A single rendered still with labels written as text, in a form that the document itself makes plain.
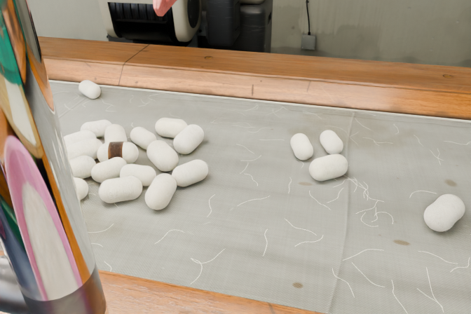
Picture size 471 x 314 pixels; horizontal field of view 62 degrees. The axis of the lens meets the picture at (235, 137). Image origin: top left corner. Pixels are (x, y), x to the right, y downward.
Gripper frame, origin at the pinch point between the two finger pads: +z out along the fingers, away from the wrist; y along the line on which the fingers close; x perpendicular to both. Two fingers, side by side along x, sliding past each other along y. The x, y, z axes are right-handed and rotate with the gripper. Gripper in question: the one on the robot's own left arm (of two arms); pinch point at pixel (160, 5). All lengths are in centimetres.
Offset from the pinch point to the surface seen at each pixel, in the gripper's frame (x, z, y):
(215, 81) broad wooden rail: 10.8, 3.1, 4.8
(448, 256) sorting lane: -3.7, 21.7, 28.0
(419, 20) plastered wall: 163, -119, 70
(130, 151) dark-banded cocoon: -1.2, 16.7, 1.6
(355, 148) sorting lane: 4.9, 11.8, 22.1
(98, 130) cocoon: 1.6, 14.3, -3.7
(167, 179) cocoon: -3.8, 19.3, 6.6
